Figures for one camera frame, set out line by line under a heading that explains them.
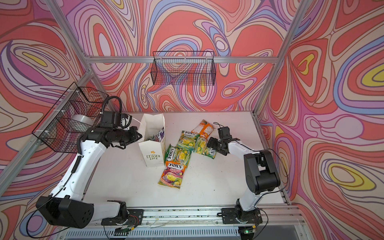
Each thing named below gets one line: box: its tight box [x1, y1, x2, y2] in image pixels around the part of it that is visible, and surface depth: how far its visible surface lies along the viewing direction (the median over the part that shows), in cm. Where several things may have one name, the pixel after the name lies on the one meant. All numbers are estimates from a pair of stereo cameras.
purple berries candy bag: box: [155, 126, 165, 143], surface depth 84 cm
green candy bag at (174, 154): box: [164, 144, 192, 166], surface depth 95 cm
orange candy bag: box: [191, 119, 214, 139], surface depth 107 cm
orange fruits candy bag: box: [157, 161, 187, 189], surface depth 86 cm
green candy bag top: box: [176, 130, 200, 151], surface depth 101 cm
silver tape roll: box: [71, 114, 94, 126], surface depth 75 cm
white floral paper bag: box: [138, 113, 166, 168], surface depth 84 cm
